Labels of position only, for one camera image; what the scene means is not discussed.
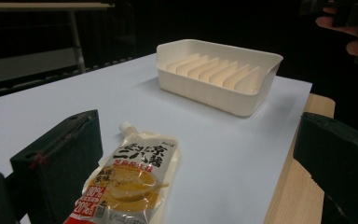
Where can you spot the sauce pouch with white spout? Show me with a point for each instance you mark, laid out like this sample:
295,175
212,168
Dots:
130,183

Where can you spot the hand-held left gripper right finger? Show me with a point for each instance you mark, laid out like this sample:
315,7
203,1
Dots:
341,155

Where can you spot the cream plastic box with dividers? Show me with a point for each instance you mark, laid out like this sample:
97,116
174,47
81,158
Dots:
217,93

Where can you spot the white table with metal leg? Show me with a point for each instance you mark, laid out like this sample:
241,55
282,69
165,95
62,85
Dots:
76,40

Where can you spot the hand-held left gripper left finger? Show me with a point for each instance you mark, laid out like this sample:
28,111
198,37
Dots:
59,161

